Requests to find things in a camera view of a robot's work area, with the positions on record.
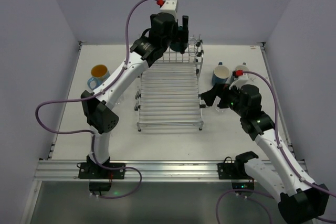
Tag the aluminium frame rail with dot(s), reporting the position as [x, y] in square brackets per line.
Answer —
[152, 171]

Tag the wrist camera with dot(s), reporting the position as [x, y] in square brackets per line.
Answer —
[238, 79]
[170, 7]

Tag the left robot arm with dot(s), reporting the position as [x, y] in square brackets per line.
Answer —
[98, 105]

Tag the dark green ceramic mug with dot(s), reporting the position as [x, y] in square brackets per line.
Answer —
[177, 45]

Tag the silver wire dish rack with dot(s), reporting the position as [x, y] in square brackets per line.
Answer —
[168, 94]

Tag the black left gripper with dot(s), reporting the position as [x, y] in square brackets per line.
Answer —
[182, 36]

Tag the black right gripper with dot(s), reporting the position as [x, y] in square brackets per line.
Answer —
[221, 95]

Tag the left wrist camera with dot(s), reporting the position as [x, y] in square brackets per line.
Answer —
[170, 7]

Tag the grey faceted ceramic mug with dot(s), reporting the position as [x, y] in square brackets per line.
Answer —
[242, 67]

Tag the clear faceted glass front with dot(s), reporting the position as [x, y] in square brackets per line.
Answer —
[120, 100]

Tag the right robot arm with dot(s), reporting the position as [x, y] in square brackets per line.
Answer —
[298, 196]

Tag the blue butterfly ceramic mug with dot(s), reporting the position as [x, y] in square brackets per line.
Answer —
[99, 74]

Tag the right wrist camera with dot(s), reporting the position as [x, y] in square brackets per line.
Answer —
[238, 79]

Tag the dark blue faceted mug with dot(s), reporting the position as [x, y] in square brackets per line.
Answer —
[220, 75]

